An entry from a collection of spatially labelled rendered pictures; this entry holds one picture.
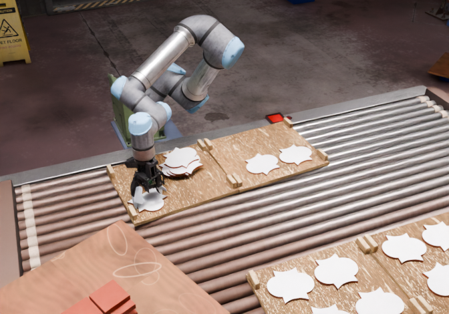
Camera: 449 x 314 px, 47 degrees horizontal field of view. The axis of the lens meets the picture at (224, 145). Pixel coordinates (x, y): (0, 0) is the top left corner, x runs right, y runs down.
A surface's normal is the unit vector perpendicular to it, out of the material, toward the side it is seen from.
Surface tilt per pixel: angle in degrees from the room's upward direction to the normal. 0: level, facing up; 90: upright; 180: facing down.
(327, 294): 0
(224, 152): 0
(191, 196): 0
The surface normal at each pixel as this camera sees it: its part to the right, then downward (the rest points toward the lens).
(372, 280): 0.00, -0.82
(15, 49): 0.34, 0.36
